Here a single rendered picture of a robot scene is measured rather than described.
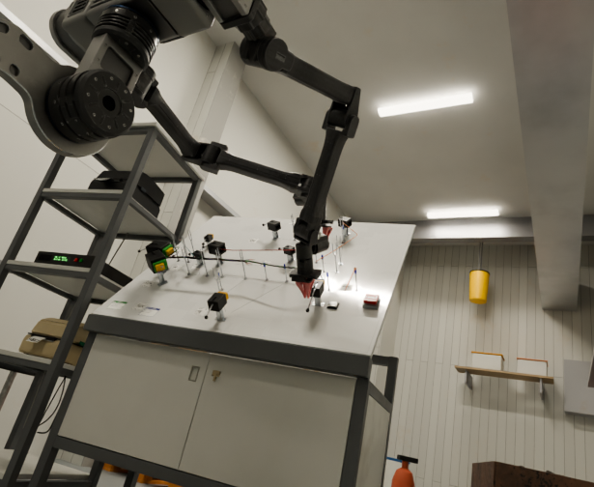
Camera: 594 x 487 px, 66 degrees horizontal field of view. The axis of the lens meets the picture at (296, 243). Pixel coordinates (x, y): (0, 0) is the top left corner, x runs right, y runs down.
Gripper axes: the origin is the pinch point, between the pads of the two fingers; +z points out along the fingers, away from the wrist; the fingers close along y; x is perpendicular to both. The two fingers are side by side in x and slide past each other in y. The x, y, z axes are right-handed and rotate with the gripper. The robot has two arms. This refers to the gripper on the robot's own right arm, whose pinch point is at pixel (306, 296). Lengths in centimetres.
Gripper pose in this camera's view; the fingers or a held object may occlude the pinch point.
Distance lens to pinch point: 164.8
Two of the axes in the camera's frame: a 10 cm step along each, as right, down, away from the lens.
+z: 0.6, 9.5, 3.1
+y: -9.3, -0.5, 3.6
